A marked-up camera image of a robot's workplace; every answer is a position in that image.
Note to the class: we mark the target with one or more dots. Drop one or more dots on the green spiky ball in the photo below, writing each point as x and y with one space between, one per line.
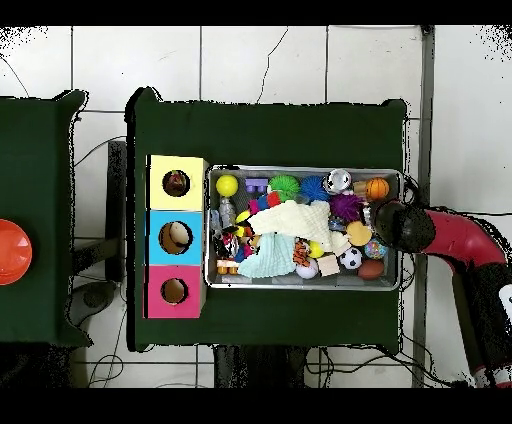
284 186

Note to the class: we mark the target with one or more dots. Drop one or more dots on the small soccer ball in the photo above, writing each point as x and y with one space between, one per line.
350 258

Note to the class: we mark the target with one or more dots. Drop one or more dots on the wooden box with three holes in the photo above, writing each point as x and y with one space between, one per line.
176 204

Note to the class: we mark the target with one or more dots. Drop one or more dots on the dark green table cloth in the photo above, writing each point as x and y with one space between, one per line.
260 132
36 160

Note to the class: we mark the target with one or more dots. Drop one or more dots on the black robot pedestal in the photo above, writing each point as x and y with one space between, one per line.
256 368

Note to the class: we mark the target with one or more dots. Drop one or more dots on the blue spiky ball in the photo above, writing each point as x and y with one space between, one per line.
314 188

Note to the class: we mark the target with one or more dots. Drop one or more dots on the purple spiky toy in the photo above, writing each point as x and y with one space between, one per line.
346 206

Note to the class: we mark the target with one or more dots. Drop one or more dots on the orange bowl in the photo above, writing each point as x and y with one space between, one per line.
12 252

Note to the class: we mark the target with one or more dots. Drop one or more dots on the white colourful patterned cloth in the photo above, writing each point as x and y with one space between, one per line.
367 214

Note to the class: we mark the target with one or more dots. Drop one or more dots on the mint green cloth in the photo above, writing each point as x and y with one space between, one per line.
272 256

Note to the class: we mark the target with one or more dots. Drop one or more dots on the silver mesh bin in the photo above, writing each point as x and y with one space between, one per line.
240 282

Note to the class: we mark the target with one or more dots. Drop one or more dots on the cream knitted cloth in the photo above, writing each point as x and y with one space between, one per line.
296 220

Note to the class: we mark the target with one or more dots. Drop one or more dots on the yellow ball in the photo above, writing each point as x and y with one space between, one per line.
226 185

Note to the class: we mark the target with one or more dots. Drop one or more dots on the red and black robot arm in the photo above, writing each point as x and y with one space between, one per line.
460 236

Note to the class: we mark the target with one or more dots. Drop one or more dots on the orange basketball toy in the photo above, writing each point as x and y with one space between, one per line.
378 188

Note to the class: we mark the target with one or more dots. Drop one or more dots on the peach foam ball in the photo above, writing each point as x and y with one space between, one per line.
358 232

